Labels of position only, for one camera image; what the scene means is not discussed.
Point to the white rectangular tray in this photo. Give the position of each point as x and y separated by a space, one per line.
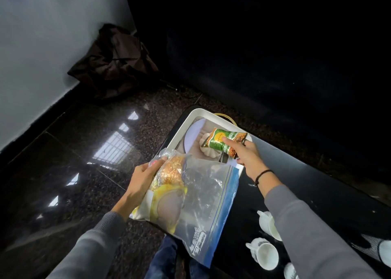
195 118

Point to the white cup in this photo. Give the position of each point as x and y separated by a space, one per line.
289 272
385 252
268 223
266 254

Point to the black wrist band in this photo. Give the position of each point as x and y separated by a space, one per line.
262 175

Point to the clear zip plastic bag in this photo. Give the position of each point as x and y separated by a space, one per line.
204 196

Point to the yellow snack packet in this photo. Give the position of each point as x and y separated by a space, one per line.
168 193

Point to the green snack packet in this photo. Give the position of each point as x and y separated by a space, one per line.
218 141

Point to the person's right forearm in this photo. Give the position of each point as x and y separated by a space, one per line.
308 236

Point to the dark brown bag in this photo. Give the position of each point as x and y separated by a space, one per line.
114 62

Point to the white scalloped bowl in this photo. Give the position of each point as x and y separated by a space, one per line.
207 150

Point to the white round plate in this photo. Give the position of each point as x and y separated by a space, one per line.
194 135

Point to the person's right hand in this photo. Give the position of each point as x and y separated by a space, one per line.
249 159

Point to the person's left hand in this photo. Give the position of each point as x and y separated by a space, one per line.
139 181

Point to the person's blue jeans legs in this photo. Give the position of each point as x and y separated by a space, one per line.
163 262

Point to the person's left thumb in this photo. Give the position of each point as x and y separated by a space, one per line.
158 164

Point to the person's left forearm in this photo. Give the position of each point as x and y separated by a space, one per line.
97 239

